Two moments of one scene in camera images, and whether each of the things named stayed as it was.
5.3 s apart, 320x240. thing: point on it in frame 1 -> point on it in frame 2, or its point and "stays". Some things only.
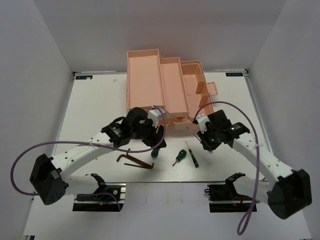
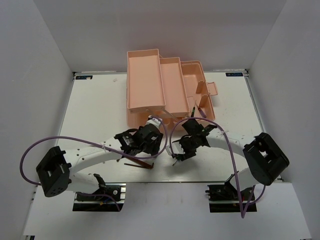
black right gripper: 207,145 -> 188,154
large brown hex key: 147,166 stays
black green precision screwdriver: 195,162 -> 193,110
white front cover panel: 160,211 stays
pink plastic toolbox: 179,88 stays
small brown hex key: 150,167 stays
